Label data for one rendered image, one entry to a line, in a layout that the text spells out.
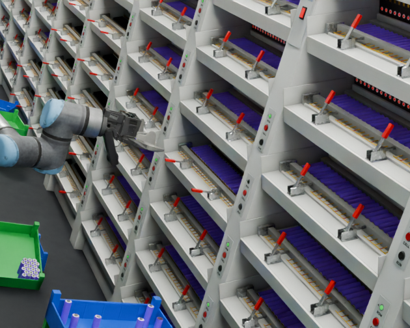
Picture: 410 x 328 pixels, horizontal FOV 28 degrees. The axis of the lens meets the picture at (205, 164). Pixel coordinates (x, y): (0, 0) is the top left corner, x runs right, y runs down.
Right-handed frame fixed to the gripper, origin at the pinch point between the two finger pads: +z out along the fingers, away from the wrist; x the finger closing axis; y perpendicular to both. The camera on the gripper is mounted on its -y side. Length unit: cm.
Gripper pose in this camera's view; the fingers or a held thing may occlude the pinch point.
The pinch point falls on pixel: (157, 144)
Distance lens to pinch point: 254.7
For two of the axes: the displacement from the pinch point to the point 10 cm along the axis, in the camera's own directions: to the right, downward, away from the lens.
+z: 8.8, 2.0, 4.2
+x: -3.4, -3.6, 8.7
